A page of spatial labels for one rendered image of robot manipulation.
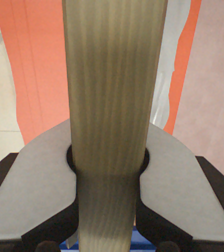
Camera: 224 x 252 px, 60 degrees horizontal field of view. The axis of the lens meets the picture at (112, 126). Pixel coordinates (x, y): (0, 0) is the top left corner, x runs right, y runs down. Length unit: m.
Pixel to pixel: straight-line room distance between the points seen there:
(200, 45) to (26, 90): 0.22
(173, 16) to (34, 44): 0.16
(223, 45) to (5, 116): 0.29
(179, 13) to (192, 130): 0.16
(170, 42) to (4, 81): 0.21
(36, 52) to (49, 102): 0.06
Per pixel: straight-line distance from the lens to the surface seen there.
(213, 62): 0.28
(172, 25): 0.25
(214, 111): 0.31
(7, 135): 0.32
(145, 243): 0.41
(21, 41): 0.27
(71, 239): 0.34
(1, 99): 0.30
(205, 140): 0.33
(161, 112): 0.27
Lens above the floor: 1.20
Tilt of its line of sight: 61 degrees down
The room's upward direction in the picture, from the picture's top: 178 degrees clockwise
